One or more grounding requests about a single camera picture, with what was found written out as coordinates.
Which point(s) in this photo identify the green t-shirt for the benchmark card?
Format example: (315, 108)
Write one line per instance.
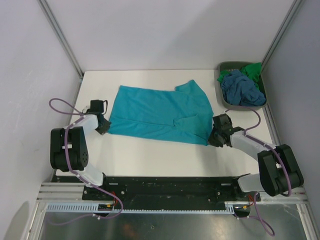
(251, 70)

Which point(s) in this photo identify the right aluminium corner post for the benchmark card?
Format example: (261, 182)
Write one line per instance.
(289, 17)

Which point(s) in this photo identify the left aluminium corner post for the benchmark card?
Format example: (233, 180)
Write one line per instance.
(52, 20)

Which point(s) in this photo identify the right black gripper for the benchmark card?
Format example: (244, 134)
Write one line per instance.
(212, 140)

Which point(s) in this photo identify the aluminium frame rail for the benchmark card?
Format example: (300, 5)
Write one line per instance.
(51, 192)

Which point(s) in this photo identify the teal t-shirt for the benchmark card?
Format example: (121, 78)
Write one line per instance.
(181, 115)

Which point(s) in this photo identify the aluminium corner post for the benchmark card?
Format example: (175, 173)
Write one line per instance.
(289, 17)
(52, 20)

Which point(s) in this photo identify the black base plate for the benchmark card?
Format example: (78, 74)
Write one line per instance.
(169, 193)

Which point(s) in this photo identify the dark blue t-shirt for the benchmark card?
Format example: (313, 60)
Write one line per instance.
(238, 90)

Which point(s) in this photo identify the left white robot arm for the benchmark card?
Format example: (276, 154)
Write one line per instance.
(68, 146)

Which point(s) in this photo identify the grey plastic bin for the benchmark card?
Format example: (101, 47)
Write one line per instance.
(262, 89)

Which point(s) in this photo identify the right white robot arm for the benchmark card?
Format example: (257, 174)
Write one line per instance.
(278, 169)

